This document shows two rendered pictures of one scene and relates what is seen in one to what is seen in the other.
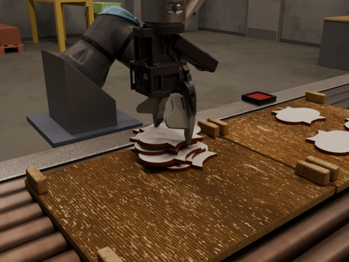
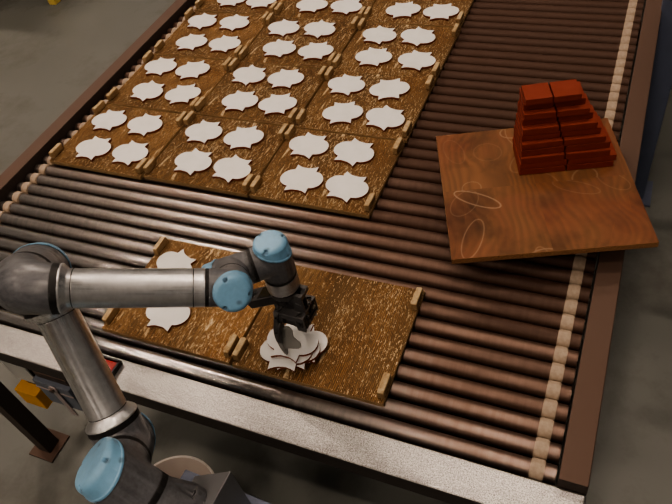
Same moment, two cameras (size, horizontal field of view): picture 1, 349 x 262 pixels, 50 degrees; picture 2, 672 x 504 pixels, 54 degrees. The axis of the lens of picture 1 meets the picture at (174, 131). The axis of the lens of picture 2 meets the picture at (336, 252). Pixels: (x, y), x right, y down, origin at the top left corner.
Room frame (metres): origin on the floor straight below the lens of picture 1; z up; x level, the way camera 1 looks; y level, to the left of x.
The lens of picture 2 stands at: (0.89, 0.99, 2.32)
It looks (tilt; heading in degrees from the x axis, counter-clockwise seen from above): 47 degrees down; 248
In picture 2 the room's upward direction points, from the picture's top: 13 degrees counter-clockwise
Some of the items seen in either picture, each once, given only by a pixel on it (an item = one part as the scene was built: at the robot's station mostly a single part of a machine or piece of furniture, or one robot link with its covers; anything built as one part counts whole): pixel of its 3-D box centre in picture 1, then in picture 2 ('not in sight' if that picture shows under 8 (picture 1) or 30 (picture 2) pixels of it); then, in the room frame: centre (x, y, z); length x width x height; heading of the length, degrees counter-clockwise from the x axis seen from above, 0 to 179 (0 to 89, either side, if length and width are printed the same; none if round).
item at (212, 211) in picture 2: not in sight; (264, 221); (0.51, -0.50, 0.90); 1.95 x 0.05 x 0.05; 127
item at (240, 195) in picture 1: (176, 186); (330, 328); (0.56, 0.00, 0.93); 0.41 x 0.35 x 0.02; 128
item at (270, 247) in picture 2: not in sight; (273, 257); (0.65, 0.02, 1.29); 0.09 x 0.08 x 0.11; 167
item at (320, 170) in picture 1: (312, 172); not in sight; (0.58, -0.24, 0.95); 0.06 x 0.02 x 0.03; 38
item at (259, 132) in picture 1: (316, 132); (195, 296); (0.82, -0.34, 0.93); 0.41 x 0.35 x 0.02; 127
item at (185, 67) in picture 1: (160, 60); (292, 303); (0.65, 0.02, 1.13); 0.09 x 0.08 x 0.12; 126
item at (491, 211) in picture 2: not in sight; (535, 185); (-0.11, 0.01, 1.03); 0.50 x 0.50 x 0.02; 58
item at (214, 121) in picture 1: (217, 126); (231, 345); (0.80, -0.10, 0.95); 0.06 x 0.02 x 0.03; 37
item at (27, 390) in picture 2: not in sight; (26, 375); (1.36, -0.56, 0.74); 0.09 x 0.08 x 0.24; 127
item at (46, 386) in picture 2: not in sight; (68, 384); (1.25, -0.42, 0.77); 0.14 x 0.11 x 0.18; 127
